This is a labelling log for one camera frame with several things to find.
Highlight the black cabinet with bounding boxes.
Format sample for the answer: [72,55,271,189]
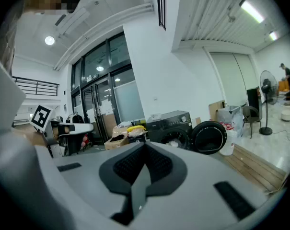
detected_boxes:
[246,86,263,119]

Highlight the white ceiling air conditioner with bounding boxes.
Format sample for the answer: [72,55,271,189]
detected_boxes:
[55,7,91,35]

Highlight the wooden platform step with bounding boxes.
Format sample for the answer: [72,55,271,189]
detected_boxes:
[216,143,287,194]

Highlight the black standing fan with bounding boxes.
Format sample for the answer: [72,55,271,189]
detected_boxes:
[259,70,279,136]

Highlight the black washing machine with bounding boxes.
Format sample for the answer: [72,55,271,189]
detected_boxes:
[146,110,194,151]

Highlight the yellow bag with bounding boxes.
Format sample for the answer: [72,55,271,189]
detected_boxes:
[127,125,147,138]

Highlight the black wall vent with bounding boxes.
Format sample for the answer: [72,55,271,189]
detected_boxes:
[155,0,167,31]

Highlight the black framed glass doors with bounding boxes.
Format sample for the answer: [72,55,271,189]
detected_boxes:
[70,31,146,146]

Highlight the red and white plastic bag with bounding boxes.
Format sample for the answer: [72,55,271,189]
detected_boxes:
[219,121,236,131]

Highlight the round black washing machine door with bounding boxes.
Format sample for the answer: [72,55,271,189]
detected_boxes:
[190,120,228,156]

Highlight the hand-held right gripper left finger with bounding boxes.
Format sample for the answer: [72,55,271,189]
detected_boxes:
[34,141,146,228]

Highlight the white bucket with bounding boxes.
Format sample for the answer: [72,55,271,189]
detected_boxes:
[218,129,238,156]

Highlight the large brown cardboard box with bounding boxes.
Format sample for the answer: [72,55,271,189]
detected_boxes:
[104,133,130,150]

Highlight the brown cardboard sheet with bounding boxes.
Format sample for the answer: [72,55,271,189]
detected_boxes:
[208,100,226,122]

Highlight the black railing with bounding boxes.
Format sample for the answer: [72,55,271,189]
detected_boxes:
[12,76,60,97]

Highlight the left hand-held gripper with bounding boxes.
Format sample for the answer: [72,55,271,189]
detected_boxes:
[29,104,95,158]

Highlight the white clothes piece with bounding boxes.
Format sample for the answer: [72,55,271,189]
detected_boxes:
[164,139,181,149]

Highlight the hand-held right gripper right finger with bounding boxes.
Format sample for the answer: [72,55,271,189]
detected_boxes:
[137,141,268,229]

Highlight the dark chair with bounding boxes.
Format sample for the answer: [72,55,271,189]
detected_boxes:
[242,105,262,139]

